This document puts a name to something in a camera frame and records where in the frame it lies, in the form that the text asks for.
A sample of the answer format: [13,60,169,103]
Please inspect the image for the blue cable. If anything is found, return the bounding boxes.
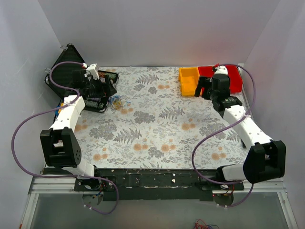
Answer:
[109,95,132,108]

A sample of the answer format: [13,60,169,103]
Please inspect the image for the yellow plastic bin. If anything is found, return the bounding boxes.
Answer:
[179,67,200,97]

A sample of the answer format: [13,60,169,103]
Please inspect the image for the red double plastic bin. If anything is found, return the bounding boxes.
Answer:
[198,65,243,94]

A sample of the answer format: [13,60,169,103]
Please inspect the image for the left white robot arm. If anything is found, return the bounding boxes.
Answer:
[40,69,119,191]

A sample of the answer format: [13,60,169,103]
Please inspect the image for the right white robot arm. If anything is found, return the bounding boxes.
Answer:
[195,73,286,190]

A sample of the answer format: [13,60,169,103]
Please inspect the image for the black poker chip case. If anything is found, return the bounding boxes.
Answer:
[44,43,119,113]

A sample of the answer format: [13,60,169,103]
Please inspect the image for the yellow blue toy block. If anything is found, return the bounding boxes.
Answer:
[55,102,64,119]

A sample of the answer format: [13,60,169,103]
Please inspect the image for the floral table mat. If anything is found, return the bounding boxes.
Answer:
[75,67,247,169]

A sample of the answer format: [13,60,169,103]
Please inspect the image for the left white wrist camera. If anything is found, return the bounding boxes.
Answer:
[86,63,99,80]

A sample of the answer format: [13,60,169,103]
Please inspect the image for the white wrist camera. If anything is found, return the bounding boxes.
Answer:
[213,64,228,75]
[86,63,99,80]

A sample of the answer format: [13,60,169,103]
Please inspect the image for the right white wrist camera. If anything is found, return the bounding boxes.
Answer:
[213,64,228,75]

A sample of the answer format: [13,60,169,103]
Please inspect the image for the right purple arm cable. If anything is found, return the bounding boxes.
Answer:
[192,63,256,208]

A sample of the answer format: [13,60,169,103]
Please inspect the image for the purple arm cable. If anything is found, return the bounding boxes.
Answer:
[11,61,119,215]
[192,63,256,208]

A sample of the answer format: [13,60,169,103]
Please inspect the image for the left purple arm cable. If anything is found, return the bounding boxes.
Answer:
[11,61,119,215]

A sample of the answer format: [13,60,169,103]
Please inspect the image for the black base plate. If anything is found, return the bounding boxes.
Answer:
[42,168,246,202]

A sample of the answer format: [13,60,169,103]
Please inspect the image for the aluminium frame rail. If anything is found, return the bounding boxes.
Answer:
[20,175,77,225]

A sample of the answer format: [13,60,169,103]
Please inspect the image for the red blue loose wires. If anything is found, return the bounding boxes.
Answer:
[194,219,220,229]

